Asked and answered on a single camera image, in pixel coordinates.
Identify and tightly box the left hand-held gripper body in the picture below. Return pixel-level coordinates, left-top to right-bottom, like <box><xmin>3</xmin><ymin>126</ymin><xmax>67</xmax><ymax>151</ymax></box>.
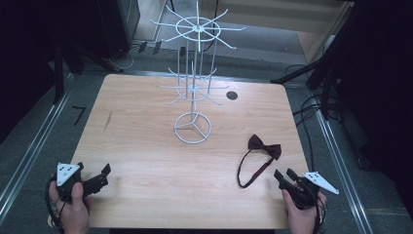
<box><xmin>54</xmin><ymin>161</ymin><xmax>86</xmax><ymax>203</ymax></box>

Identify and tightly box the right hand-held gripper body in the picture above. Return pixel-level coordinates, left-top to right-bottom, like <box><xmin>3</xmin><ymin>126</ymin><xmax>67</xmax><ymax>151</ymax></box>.
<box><xmin>291</xmin><ymin>171</ymin><xmax>341</xmax><ymax>211</ymax></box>

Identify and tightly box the dark maroon bow tie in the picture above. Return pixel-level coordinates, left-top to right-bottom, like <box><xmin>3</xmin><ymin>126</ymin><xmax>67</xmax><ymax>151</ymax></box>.
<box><xmin>237</xmin><ymin>134</ymin><xmax>282</xmax><ymax>189</ymax></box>

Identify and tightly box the white wire display rack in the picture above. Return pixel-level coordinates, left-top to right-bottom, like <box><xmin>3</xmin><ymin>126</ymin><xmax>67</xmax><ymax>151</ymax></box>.
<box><xmin>149</xmin><ymin>0</ymin><xmax>247</xmax><ymax>145</ymax></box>

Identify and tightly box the person's right hand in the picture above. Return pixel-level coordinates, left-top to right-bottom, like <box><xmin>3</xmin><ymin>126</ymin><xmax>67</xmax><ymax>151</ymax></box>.
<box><xmin>281</xmin><ymin>188</ymin><xmax>328</xmax><ymax>234</ymax></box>

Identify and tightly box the person's left hand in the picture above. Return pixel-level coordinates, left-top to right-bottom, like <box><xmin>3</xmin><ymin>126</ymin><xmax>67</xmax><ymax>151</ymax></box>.
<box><xmin>48</xmin><ymin>181</ymin><xmax>94</xmax><ymax>234</ymax></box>

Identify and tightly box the black metal stand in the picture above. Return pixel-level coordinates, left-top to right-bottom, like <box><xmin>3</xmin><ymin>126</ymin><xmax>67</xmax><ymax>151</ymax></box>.
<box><xmin>52</xmin><ymin>38</ymin><xmax>125</xmax><ymax>105</ymax></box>
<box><xmin>270</xmin><ymin>19</ymin><xmax>358</xmax><ymax>121</ymax></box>

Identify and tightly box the dark cabinet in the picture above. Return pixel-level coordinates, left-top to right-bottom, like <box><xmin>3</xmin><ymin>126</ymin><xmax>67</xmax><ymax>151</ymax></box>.
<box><xmin>95</xmin><ymin>0</ymin><xmax>142</xmax><ymax>60</ymax></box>

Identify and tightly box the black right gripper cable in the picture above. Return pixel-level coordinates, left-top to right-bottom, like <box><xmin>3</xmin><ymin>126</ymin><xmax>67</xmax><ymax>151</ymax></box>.
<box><xmin>308</xmin><ymin>181</ymin><xmax>327</xmax><ymax>234</ymax></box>

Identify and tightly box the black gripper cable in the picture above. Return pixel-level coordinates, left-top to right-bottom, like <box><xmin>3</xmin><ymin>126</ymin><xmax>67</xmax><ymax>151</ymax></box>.
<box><xmin>308</xmin><ymin>181</ymin><xmax>327</xmax><ymax>234</ymax></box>
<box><xmin>44</xmin><ymin>175</ymin><xmax>64</xmax><ymax>230</ymax></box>

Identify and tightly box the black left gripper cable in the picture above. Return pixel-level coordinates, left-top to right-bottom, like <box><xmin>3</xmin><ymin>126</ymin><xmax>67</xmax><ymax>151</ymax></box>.
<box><xmin>44</xmin><ymin>175</ymin><xmax>64</xmax><ymax>230</ymax></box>

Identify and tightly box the metal floor rail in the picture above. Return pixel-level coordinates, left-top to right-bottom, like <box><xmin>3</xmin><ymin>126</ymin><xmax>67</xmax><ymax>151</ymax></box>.
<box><xmin>0</xmin><ymin>73</ymin><xmax>75</xmax><ymax>226</ymax></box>
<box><xmin>313</xmin><ymin>108</ymin><xmax>375</xmax><ymax>234</ymax></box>

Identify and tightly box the black floor cable bundle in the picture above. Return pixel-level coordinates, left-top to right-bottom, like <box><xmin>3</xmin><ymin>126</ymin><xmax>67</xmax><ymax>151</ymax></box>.
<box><xmin>283</xmin><ymin>63</ymin><xmax>342</xmax><ymax>164</ymax></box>

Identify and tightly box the white floor cable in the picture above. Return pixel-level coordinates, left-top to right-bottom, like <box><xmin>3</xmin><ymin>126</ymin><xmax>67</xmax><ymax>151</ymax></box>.
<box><xmin>107</xmin><ymin>44</ymin><xmax>141</xmax><ymax>71</ymax></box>

